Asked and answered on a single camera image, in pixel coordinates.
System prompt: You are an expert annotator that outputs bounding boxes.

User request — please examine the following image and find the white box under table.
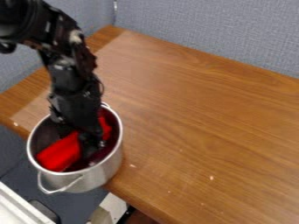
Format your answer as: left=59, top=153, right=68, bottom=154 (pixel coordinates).
left=0, top=181, right=59, bottom=224

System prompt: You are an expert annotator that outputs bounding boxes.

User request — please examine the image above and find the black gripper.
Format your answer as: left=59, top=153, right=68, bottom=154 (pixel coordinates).
left=48, top=90, right=106, bottom=159

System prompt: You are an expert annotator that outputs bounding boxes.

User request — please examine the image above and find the metal pot with handle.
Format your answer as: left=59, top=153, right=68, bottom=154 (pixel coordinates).
left=27, top=103, right=123, bottom=194

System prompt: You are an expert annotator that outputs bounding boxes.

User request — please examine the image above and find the red block object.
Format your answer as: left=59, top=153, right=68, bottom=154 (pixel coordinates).
left=35, top=115, right=115, bottom=172

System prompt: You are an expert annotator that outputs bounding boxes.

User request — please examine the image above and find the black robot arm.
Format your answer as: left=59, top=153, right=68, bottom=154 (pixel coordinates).
left=0, top=0, right=104, bottom=158

